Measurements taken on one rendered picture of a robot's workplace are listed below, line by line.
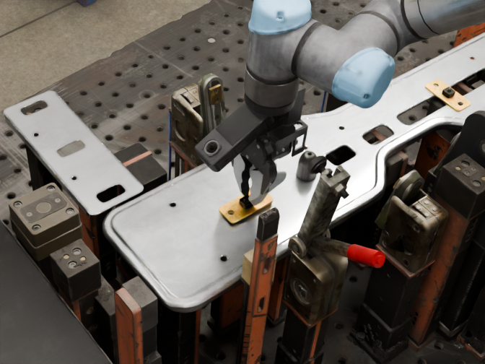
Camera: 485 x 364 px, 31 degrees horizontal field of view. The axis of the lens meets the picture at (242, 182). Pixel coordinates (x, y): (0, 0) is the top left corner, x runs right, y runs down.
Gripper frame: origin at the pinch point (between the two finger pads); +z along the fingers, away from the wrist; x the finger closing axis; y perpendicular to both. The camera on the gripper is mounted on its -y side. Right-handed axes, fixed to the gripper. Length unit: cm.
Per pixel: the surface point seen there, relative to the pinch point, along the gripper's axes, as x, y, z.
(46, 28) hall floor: 177, 56, 101
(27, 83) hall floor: 154, 35, 102
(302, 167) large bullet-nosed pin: -0.2, 11.0, -0.3
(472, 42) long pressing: 8, 62, 2
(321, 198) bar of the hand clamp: -16.3, -2.1, -15.5
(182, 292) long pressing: -7.5, -17.4, 2.9
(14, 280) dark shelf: 6.0, -36.3, 0.2
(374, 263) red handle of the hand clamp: -26.2, -1.0, -11.4
